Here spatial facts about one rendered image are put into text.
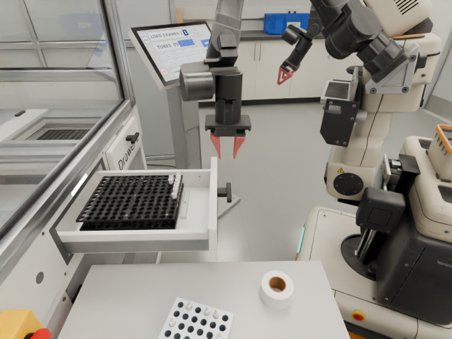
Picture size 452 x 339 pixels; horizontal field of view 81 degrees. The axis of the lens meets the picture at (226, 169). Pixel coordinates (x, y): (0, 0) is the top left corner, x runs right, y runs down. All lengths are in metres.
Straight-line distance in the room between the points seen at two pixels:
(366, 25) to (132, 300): 0.82
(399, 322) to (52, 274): 1.19
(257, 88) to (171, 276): 3.33
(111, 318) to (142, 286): 0.09
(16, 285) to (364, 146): 0.99
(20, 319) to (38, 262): 0.12
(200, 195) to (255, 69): 3.08
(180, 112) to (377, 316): 1.37
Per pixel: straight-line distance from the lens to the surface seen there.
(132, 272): 0.73
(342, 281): 1.35
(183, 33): 1.62
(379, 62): 0.79
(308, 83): 4.03
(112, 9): 1.08
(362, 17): 0.77
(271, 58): 3.76
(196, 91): 0.53
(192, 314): 0.60
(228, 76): 0.55
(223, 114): 0.57
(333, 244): 1.48
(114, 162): 0.89
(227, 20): 0.62
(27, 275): 0.62
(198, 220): 0.70
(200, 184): 0.80
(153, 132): 2.50
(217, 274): 0.69
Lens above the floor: 1.32
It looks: 33 degrees down
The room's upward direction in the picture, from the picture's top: straight up
